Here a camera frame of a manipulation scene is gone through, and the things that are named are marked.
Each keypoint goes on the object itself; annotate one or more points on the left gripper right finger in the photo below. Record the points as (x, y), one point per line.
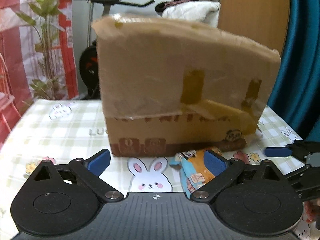
(225, 172)

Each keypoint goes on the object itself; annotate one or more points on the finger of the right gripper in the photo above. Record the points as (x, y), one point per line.
(277, 151)
(304, 179)

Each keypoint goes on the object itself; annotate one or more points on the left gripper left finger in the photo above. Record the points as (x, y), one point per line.
(87, 174)

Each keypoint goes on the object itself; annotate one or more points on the person right hand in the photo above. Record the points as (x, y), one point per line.
(312, 210)

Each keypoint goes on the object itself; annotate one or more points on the blue snack packet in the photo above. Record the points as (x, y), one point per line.
(193, 173)

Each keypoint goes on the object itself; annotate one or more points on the blue curtain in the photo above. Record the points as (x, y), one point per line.
(295, 97)

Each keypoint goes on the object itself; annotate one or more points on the brown cardboard box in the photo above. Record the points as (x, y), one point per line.
(170, 86)

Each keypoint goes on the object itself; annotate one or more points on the black exercise bike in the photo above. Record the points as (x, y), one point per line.
(88, 64)

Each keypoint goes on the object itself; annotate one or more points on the red printed backdrop cloth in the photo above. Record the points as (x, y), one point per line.
(37, 56)

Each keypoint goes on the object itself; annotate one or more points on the wooden board panel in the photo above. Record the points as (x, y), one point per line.
(264, 21)

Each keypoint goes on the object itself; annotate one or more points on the white quilted blanket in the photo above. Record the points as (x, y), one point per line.
(204, 11)

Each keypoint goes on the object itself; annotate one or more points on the black garment with pink stripe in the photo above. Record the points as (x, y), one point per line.
(159, 8)

